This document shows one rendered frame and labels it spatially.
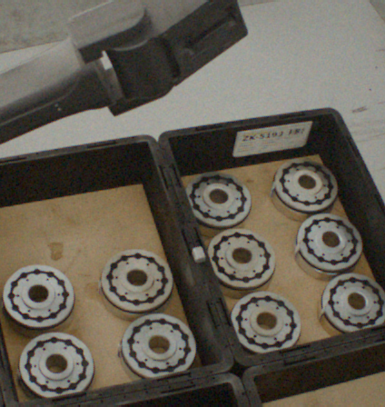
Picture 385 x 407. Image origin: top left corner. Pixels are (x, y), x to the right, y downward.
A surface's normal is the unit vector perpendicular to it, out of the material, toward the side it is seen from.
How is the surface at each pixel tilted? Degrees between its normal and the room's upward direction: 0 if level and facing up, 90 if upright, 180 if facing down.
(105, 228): 0
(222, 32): 85
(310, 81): 0
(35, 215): 0
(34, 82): 24
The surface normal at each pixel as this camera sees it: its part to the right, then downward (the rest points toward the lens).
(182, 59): 0.57, 0.65
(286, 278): 0.11, -0.59
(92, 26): -0.23, -0.47
